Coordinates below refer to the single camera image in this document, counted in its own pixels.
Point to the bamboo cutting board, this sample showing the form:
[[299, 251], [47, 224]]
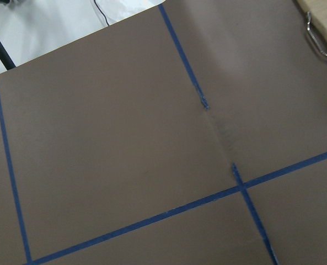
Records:
[[326, 25]]

